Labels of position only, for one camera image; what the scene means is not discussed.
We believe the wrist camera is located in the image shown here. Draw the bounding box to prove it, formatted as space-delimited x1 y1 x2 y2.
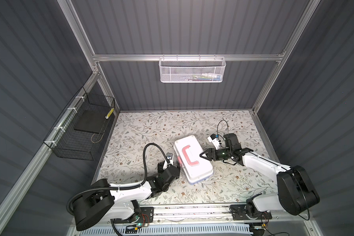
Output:
164 152 174 168
207 134 223 149

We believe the black foam pad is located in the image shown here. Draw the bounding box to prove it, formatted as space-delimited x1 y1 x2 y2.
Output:
74 110 109 134

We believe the yellow tag in cage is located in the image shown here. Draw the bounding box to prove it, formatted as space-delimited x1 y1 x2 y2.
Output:
105 108 115 119

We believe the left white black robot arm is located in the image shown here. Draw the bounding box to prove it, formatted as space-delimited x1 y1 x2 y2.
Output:
66 149 181 231

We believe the black wire cage basket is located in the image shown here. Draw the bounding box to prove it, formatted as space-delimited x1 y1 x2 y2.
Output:
44 89 116 161

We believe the white blue tool box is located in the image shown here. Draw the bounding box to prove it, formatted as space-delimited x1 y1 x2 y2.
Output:
174 135 213 185

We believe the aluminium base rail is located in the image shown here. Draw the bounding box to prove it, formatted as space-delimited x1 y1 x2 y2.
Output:
73 203 313 225

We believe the white vented cable duct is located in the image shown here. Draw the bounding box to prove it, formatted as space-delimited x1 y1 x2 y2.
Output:
79 223 254 236

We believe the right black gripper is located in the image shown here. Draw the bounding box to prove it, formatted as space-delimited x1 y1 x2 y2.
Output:
200 148 232 161

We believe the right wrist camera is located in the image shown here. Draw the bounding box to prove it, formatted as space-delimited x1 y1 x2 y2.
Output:
207 134 223 149

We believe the white wire mesh basket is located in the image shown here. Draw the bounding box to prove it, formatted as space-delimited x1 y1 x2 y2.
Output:
158 57 226 83

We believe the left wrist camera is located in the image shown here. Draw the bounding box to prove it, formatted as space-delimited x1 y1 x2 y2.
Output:
164 152 174 168

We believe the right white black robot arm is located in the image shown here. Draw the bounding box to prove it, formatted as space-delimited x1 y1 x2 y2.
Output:
200 132 320 220

